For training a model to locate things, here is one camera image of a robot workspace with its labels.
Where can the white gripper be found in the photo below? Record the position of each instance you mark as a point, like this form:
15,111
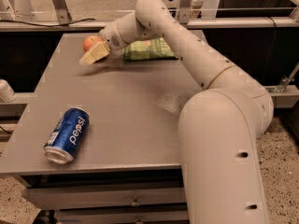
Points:
110,37

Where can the red apple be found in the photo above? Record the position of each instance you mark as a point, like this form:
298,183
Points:
91,42

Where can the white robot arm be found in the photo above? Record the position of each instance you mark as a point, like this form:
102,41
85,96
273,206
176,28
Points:
217,128

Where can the blue pepsi can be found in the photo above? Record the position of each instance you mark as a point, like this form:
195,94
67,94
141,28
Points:
64,141

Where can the green chip bag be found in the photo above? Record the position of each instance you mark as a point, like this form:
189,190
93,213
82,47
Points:
154,49

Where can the white cylinder at left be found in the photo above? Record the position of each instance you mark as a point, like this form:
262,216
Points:
7,94

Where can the grey drawer cabinet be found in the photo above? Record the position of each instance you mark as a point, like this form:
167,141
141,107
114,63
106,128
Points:
131,138

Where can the upper grey drawer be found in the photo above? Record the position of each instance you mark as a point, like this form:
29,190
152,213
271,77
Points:
105,195

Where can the grey drawer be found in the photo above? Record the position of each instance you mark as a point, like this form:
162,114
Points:
105,195
152,215

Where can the lower grey drawer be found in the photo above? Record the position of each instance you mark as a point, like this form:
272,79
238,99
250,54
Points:
152,215

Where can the metal frame post left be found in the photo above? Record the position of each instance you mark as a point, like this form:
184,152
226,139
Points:
62,13

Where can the metal frame post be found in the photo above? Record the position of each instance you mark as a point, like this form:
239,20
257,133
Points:
62,13
184,7

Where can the metal frame post centre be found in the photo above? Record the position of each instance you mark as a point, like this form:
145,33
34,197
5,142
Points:
184,7

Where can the horizontal metal rail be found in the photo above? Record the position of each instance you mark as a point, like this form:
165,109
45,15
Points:
219,23

